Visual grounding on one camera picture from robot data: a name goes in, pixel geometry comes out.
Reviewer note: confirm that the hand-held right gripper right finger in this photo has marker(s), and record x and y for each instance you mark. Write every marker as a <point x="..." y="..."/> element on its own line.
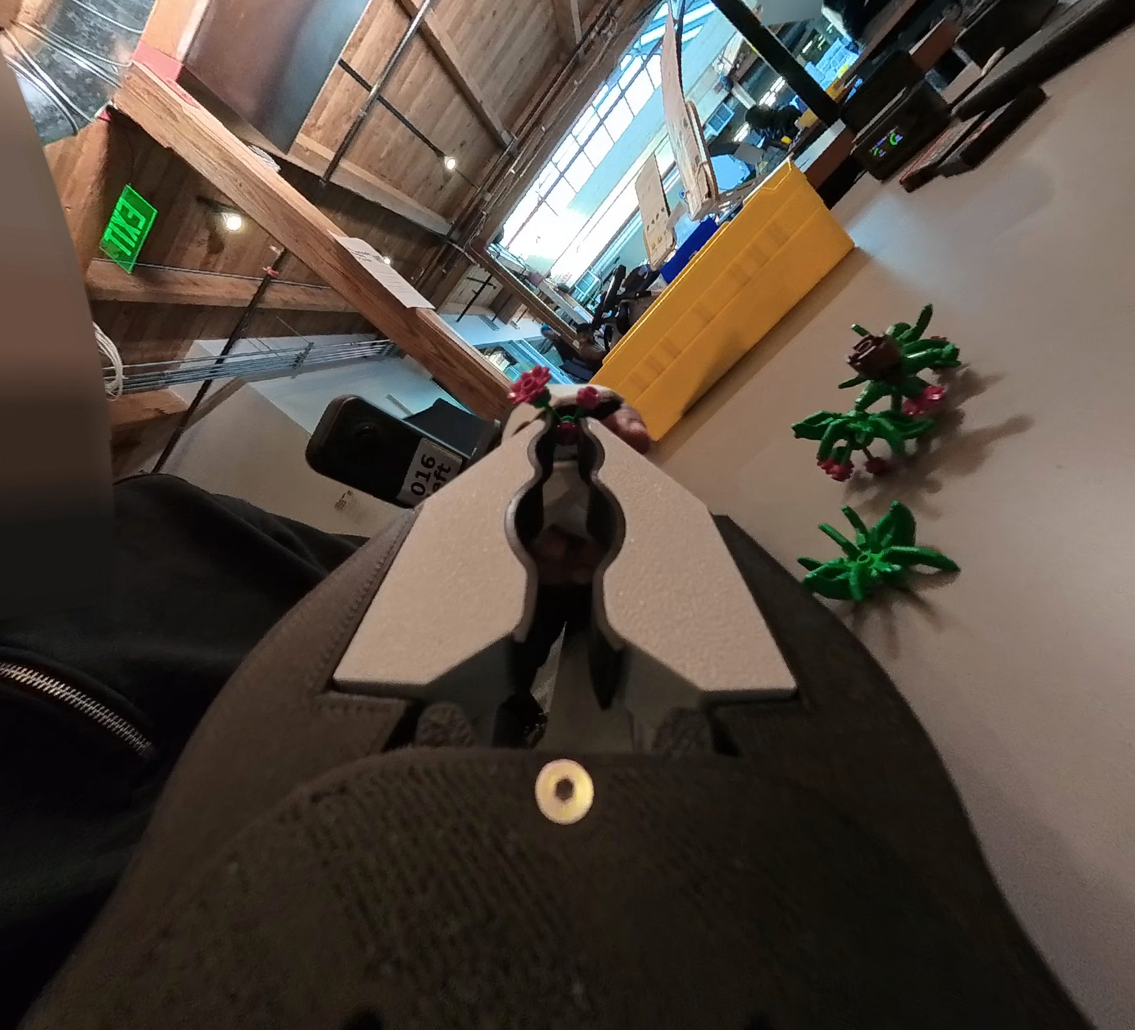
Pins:
<point x="692" y="596"/>

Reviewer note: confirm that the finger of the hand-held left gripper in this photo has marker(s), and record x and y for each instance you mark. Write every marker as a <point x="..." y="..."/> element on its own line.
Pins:
<point x="618" y="405"/>

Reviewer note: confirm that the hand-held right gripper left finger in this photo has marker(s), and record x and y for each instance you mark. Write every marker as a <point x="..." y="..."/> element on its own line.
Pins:
<point x="434" y="596"/>

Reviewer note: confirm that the toy stem with magenta flowers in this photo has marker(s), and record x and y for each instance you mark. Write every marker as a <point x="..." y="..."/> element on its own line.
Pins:
<point x="535" y="383"/>

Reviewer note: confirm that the green toy leaf cluster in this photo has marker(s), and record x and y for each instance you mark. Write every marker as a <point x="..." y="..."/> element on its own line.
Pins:
<point x="865" y="569"/>

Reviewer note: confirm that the green toy plant brown pot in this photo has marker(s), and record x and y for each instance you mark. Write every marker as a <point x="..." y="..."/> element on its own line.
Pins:
<point x="887" y="427"/>

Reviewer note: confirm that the person's left hand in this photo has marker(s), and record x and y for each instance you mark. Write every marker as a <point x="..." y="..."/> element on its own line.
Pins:
<point x="637" y="430"/>

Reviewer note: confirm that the yellow plastic bin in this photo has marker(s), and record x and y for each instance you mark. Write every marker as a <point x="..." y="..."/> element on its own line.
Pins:
<point x="736" y="294"/>

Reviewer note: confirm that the blue plastic bin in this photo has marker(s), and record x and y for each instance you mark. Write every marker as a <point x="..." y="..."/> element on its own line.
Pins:
<point x="692" y="250"/>

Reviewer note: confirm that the white paper sign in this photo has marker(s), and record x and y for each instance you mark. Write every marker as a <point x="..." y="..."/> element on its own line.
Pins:
<point x="381" y="268"/>

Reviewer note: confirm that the wooden display board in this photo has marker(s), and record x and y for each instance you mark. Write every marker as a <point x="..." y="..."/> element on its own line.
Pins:
<point x="687" y="126"/>
<point x="656" y="214"/>

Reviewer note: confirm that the person's black jacket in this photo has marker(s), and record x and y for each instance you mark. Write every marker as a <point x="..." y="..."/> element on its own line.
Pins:
<point x="133" y="649"/>

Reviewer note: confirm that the green exit sign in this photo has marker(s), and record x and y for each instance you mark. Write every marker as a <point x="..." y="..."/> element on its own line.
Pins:
<point x="129" y="228"/>

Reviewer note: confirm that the black case with display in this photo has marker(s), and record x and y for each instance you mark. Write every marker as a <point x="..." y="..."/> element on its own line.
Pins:
<point x="895" y="126"/>

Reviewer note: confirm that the black power bank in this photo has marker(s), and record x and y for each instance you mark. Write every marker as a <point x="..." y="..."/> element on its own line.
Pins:
<point x="1064" y="59"/>

